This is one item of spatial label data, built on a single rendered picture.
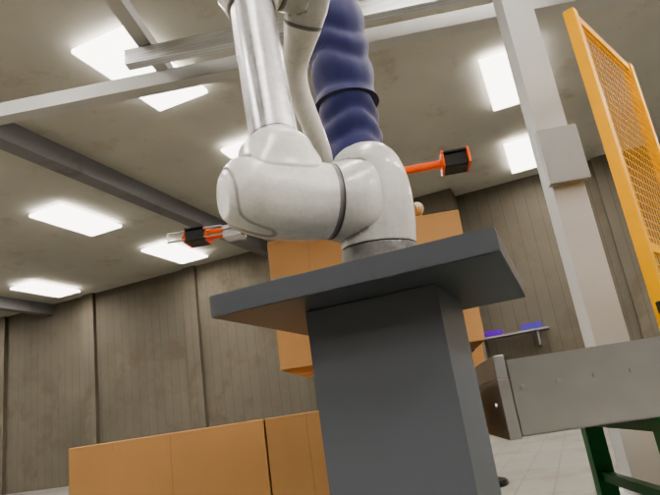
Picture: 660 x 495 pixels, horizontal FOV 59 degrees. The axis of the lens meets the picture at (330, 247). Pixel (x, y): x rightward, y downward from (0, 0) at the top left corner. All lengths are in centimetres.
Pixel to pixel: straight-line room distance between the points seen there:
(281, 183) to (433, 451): 52
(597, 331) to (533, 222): 732
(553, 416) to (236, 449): 87
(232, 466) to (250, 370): 966
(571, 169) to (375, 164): 208
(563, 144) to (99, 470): 251
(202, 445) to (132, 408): 1124
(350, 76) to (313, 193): 110
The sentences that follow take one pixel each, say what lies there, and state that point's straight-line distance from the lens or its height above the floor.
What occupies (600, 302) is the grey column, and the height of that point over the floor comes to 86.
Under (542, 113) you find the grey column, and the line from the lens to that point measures 331.
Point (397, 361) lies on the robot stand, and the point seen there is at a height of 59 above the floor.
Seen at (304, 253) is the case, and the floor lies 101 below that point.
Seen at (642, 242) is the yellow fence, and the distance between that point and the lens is 258.
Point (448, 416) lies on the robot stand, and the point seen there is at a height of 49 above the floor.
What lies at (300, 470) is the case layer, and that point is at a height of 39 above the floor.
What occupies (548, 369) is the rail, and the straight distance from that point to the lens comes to 161.
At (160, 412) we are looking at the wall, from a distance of 1259.
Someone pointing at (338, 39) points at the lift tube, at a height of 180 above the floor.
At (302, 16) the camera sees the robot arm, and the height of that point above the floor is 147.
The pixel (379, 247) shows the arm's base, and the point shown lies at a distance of 111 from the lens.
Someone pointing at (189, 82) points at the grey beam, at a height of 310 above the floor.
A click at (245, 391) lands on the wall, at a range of 1149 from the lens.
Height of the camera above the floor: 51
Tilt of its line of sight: 16 degrees up
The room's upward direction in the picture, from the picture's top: 9 degrees counter-clockwise
